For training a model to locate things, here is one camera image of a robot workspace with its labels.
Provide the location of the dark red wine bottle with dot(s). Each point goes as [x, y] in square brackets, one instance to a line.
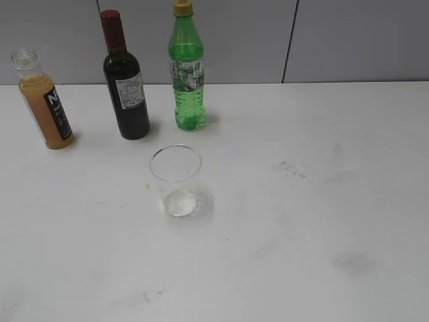
[124, 80]

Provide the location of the transparent plastic cup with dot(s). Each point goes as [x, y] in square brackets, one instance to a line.
[176, 168]

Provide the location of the NFC orange juice bottle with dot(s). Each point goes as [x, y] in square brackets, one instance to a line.
[42, 99]

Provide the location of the green plastic soda bottle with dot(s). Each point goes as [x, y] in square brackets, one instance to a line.
[185, 51]

